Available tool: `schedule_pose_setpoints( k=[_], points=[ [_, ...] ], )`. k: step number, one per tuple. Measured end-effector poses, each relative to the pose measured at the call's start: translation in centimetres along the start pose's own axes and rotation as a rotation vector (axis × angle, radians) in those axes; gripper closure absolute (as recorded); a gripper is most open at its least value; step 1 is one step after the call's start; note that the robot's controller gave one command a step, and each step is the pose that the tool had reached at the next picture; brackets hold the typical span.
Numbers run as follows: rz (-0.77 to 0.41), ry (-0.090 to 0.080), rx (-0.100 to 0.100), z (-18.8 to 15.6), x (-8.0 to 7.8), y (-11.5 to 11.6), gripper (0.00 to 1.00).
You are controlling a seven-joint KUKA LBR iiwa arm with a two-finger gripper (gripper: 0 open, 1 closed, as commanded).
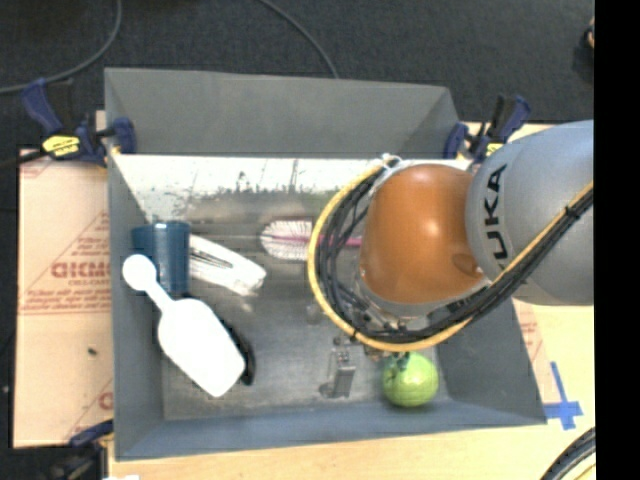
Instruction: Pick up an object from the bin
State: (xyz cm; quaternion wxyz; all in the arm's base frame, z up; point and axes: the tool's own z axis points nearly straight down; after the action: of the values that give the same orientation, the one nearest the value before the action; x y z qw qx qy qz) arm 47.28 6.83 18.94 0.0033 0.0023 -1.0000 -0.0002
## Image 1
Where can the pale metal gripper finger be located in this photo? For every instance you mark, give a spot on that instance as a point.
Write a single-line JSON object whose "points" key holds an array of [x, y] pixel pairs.
{"points": [[345, 381], [331, 368]]}

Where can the green apple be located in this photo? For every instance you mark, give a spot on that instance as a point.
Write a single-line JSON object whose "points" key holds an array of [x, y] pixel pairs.
{"points": [[412, 383]]}

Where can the white plastic scoop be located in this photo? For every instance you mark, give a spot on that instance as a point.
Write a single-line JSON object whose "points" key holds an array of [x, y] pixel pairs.
{"points": [[200, 343]]}

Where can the blue plastic cup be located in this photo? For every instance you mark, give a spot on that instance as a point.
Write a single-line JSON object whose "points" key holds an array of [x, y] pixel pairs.
{"points": [[167, 255]]}

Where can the grey metal bin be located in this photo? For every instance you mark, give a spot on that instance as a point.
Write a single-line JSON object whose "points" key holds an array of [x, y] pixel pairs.
{"points": [[280, 118]]}

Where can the brown cardboard board red print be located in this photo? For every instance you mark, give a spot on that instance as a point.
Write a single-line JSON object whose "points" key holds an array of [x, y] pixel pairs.
{"points": [[60, 318]]}

